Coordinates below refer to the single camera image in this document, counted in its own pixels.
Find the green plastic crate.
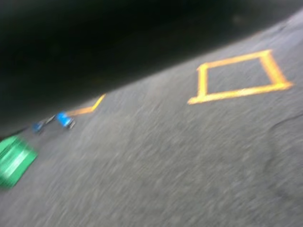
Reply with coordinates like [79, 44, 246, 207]
[0, 135, 38, 190]

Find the blue metal shelf rack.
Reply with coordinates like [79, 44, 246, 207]
[32, 112, 76, 133]

